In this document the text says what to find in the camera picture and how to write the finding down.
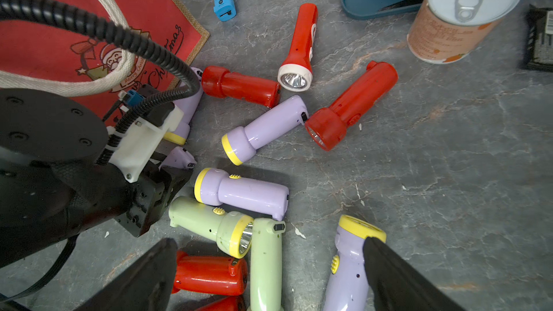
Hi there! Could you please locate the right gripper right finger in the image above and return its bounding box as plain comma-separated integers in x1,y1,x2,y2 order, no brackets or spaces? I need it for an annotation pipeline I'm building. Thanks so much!
363,237,462,311

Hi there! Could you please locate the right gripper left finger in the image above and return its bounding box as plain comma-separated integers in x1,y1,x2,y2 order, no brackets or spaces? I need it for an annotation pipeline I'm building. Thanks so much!
78,238,177,310

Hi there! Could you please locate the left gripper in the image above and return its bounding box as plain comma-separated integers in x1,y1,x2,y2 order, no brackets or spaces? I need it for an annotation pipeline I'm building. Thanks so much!
117,161,193,237

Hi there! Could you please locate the purple flashlight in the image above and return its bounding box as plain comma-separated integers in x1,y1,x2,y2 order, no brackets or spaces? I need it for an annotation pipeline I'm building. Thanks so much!
323,215,387,310
164,87,204,145
221,95,309,166
160,147,197,169

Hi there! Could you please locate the red jute tote bag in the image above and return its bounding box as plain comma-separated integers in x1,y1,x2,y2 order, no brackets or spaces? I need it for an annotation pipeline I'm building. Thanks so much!
1,0,209,114

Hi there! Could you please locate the red flashlight white rim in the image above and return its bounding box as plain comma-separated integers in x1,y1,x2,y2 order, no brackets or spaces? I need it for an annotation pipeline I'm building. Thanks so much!
277,3,318,92

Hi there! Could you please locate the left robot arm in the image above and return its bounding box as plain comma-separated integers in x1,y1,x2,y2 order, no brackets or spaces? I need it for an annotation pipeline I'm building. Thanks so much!
1,89,192,266

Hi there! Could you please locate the purple flashlight horizontal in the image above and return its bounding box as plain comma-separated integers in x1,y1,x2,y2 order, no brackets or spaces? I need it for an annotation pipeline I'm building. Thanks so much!
194,168,289,221

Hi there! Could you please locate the red flashlight bottom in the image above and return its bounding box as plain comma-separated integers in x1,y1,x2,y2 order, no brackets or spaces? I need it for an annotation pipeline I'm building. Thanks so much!
195,296,246,311

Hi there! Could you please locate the green flashlight horizontal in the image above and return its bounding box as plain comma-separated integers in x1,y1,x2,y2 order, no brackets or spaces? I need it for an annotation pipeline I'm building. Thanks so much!
168,197,253,259

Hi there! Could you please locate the green flashlight vertical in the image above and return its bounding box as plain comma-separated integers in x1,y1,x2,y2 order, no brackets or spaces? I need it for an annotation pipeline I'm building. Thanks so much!
249,218,286,310

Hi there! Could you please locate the small black clip box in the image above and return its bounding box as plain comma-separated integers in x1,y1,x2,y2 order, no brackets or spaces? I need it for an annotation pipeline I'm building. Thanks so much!
524,5,552,72

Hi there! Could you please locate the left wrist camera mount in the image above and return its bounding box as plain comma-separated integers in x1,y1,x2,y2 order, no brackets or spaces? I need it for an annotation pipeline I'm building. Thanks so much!
96,90,190,183

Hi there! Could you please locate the black corrugated cable left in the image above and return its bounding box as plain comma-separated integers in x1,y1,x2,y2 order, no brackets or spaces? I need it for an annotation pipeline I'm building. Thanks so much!
0,0,202,165

